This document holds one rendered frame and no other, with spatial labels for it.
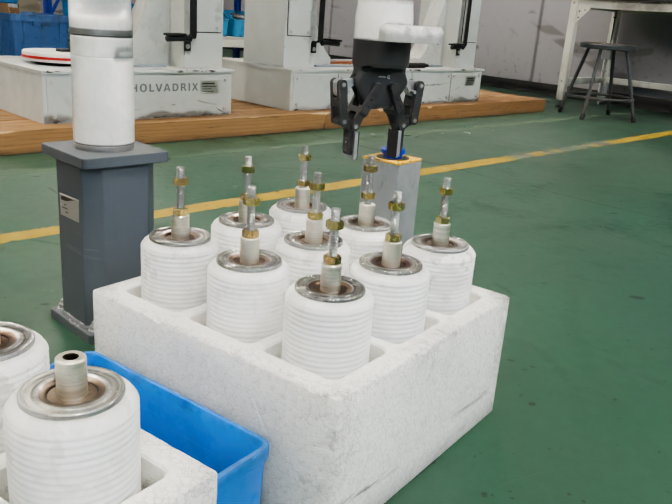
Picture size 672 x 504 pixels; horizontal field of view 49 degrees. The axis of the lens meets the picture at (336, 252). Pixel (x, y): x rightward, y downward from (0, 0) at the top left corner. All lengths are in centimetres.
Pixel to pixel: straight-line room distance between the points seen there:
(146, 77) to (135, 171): 177
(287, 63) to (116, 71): 232
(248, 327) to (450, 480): 31
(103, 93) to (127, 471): 71
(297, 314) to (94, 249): 52
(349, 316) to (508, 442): 37
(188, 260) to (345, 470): 31
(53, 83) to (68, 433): 229
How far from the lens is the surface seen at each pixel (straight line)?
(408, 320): 85
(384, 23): 95
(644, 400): 123
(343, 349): 76
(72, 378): 56
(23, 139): 268
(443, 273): 93
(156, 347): 89
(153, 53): 315
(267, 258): 85
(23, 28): 522
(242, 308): 82
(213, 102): 313
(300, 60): 350
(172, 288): 90
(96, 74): 117
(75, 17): 118
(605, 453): 107
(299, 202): 108
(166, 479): 60
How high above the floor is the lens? 53
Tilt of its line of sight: 18 degrees down
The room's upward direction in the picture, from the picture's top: 4 degrees clockwise
